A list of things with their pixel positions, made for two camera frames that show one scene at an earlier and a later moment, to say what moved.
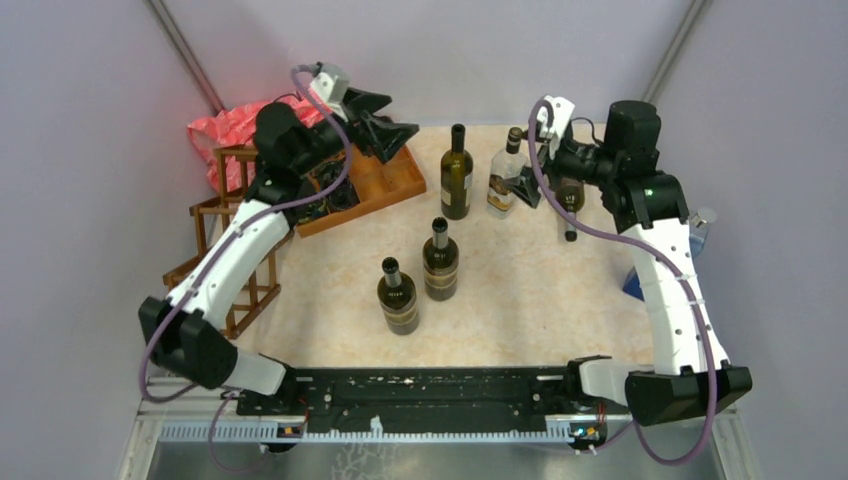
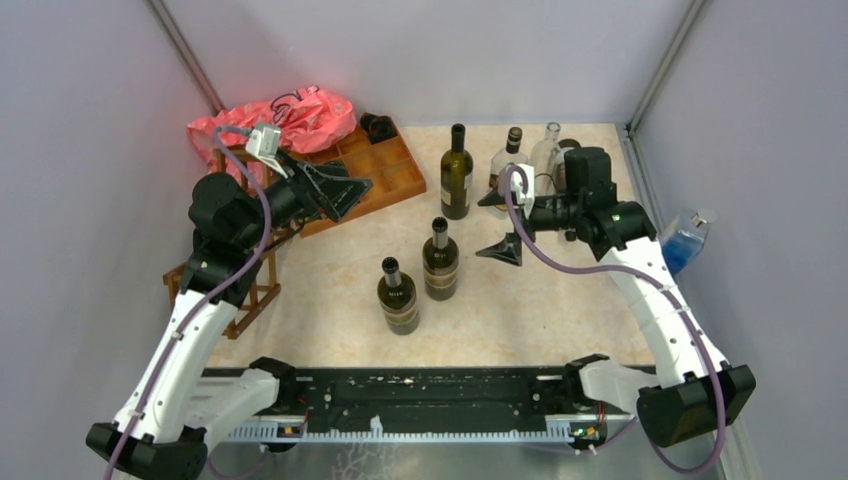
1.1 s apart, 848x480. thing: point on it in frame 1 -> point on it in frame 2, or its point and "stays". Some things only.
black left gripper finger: [384, 136] -> [339, 194]
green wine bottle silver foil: [440, 263] stays
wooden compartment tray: [378, 184] stays
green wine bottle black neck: [456, 177] stays
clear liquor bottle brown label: [505, 162] stays
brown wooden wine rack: [259, 296] stays
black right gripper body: [580, 161] -> [554, 212]
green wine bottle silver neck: [397, 295] stays
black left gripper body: [353, 131] -> [287, 196]
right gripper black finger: [528, 188] -> [509, 249]
